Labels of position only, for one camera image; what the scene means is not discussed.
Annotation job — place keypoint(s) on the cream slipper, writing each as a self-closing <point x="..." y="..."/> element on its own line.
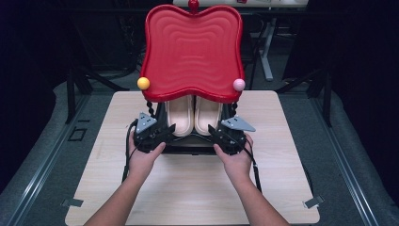
<point x="207" y="114"/>
<point x="180" y="114"/>

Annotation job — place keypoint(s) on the black metal stand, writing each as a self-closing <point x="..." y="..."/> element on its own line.
<point x="84" y="81"/>
<point x="320" y="84"/>

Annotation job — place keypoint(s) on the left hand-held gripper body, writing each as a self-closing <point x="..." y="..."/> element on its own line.
<point x="146" y="132"/>

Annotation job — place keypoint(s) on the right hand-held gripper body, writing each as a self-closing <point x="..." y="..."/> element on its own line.
<point x="233" y="133"/>

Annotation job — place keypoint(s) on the person's left hand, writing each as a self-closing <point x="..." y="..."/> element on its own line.
<point x="142" y="161"/>

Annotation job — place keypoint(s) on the grey tape piece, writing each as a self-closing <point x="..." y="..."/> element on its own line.
<point x="72" y="202"/>
<point x="313" y="201"/>

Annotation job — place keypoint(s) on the red wavy plastic tray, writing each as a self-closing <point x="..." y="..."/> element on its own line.
<point x="193" y="56"/>

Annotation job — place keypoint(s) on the metal floor rail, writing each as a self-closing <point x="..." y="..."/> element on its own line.
<point x="348" y="175"/>
<point x="40" y="175"/>

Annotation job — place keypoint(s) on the person's right hand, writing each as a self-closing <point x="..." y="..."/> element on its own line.
<point x="236" y="164"/>

